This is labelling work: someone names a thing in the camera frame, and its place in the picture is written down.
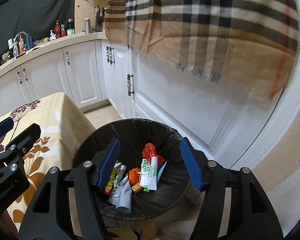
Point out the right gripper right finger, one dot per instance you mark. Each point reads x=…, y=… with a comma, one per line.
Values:
x=235, y=206

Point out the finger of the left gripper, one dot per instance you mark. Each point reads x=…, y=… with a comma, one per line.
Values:
x=6, y=126
x=19, y=146

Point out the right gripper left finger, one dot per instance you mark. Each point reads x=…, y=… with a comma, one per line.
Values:
x=65, y=205

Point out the yellow wrapper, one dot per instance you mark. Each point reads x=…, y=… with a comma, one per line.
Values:
x=110, y=184

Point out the large white tube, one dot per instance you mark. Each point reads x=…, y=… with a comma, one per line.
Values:
x=124, y=203

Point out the orange plastic bag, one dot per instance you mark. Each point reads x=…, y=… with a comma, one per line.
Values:
x=134, y=176

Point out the white teal tube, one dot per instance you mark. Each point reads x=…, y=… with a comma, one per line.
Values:
x=153, y=173

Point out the red plastic bag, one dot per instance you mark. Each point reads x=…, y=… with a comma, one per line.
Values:
x=150, y=151

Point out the silver sachet strip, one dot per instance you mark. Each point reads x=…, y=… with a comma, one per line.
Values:
x=119, y=183

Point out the yellow label bottle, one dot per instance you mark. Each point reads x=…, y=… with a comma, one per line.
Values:
x=136, y=188

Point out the green white wrapper bundle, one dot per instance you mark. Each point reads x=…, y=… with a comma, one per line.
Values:
x=144, y=171

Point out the blue white tube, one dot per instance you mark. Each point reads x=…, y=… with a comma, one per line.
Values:
x=160, y=171

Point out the black trash bin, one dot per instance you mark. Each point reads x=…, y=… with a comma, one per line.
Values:
x=133, y=135

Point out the floral beige tablecloth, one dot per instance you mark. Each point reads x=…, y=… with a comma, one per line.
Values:
x=63, y=128

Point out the white lower cabinets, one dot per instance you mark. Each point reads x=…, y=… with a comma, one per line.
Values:
x=219, y=118

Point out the orange dish soap bottle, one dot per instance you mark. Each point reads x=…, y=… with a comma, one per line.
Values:
x=21, y=44

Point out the dark sauce bottle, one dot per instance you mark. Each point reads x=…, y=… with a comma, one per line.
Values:
x=57, y=29

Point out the black window curtain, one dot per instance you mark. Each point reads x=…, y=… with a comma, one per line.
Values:
x=34, y=17

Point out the steel thermos bottle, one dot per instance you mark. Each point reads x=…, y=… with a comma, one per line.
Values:
x=87, y=26

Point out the black knife block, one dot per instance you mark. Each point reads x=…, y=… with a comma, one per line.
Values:
x=99, y=20

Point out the plaid beige scarf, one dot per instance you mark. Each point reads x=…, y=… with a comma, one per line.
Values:
x=252, y=43

